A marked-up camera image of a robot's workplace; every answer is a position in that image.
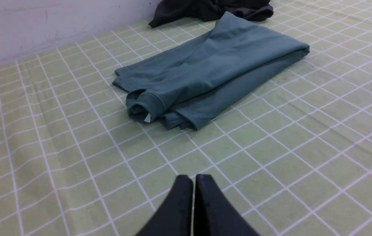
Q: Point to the dark grey clothes pile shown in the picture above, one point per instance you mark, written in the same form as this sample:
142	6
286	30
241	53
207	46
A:
209	10

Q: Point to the green long-sleeved shirt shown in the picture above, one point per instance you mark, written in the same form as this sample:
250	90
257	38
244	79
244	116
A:
191	84

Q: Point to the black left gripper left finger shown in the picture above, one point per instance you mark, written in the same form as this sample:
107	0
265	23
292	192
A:
174	215

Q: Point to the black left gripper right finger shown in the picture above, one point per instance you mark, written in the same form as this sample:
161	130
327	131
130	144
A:
214	215

